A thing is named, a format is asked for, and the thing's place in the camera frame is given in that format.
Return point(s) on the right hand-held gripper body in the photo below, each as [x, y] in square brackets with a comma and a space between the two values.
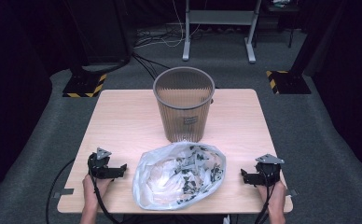
[268, 173]

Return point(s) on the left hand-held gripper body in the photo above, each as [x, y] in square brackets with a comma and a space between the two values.
[100, 164]

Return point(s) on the white printed plastic bag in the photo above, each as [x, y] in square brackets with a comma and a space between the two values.
[176, 179]

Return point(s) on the grey slatted waste bin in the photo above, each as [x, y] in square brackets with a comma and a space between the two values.
[184, 109]

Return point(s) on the person's right hand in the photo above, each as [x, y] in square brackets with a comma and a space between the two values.
[275, 195]

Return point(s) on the person's left hand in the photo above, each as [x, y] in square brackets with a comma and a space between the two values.
[92, 188]

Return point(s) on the grey table edge tab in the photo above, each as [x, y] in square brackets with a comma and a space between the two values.
[291, 192]
[64, 192]

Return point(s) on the desk with white metal legs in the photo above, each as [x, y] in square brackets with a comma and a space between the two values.
[221, 17]

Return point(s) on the black yellow striped base plate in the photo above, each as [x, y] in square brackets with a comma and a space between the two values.
[87, 87]
[289, 82]

